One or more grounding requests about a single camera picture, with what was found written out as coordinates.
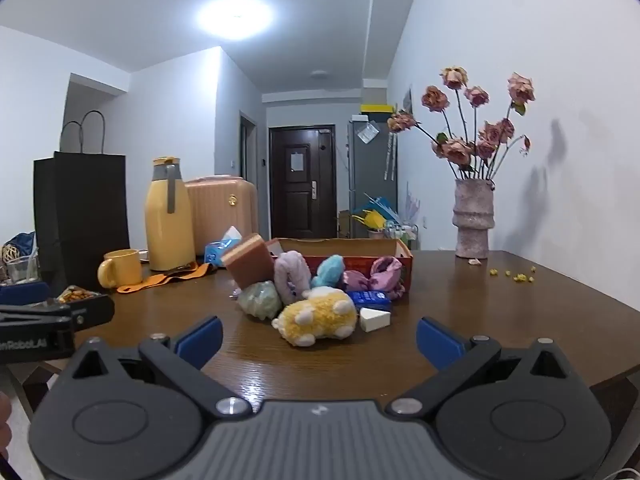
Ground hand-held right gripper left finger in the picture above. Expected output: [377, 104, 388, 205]
[72, 316, 253, 418]

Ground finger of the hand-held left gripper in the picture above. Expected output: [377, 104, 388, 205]
[0, 281, 51, 306]
[69, 292, 115, 332]

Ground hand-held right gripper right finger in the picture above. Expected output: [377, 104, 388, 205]
[387, 317, 571, 417]

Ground white makeup sponge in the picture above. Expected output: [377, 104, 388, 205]
[359, 307, 392, 333]

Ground green plush ball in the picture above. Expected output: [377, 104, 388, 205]
[237, 280, 283, 321]

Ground blue packet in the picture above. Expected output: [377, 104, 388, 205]
[346, 290, 392, 312]

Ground purple satin scrunchie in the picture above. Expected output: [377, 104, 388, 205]
[340, 256, 407, 301]

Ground pink brown sponge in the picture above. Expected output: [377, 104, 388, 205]
[220, 233, 275, 289]

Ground purple fluffy scrunchie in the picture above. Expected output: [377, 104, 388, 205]
[273, 251, 312, 306]

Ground yellow white plush toy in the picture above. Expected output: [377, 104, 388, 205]
[271, 286, 359, 347]

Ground red cardboard box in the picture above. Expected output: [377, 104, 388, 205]
[265, 237, 414, 293]

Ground light blue plush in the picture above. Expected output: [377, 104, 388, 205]
[310, 255, 347, 289]

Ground clear glass cup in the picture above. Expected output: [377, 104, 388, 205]
[5, 255, 40, 283]

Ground tray of orange snacks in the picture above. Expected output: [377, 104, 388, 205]
[56, 285, 98, 305]

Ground yellow mug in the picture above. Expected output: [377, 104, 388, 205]
[97, 249, 144, 289]

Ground blue bag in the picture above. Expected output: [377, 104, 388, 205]
[4, 231, 37, 261]

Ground blue tissue pack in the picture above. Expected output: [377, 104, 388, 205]
[204, 226, 246, 267]

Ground black paper bag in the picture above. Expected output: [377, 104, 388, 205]
[33, 110, 131, 293]

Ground scattered yellow crumbs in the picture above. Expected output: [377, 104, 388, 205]
[490, 266, 537, 283]

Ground yellow thermos jug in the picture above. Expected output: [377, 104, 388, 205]
[144, 156, 197, 272]

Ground pink ribbed vase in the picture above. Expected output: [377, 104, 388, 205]
[452, 178, 496, 259]

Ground pink suitcase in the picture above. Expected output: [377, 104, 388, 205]
[184, 175, 259, 257]

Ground pile of colourful goods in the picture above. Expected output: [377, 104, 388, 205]
[350, 192, 420, 241]

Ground dark brown entrance door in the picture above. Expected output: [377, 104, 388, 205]
[268, 124, 338, 240]

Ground grey refrigerator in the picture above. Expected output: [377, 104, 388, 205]
[347, 119, 399, 238]

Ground dried pink roses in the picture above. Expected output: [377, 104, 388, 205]
[387, 66, 536, 181]

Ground interior side door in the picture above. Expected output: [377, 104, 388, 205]
[239, 112, 258, 186]

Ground yellow black box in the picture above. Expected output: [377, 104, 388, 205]
[361, 103, 396, 121]

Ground round ceiling light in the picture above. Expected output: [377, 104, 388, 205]
[196, 0, 275, 41]

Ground orange black strap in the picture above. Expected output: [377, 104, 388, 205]
[116, 262, 219, 294]

